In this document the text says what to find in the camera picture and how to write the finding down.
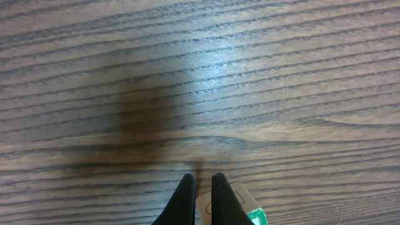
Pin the green letter B block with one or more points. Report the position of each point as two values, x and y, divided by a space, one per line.
253 210

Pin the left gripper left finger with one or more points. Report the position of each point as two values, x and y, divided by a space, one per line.
180 210

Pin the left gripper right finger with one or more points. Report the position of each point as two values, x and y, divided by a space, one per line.
226 209

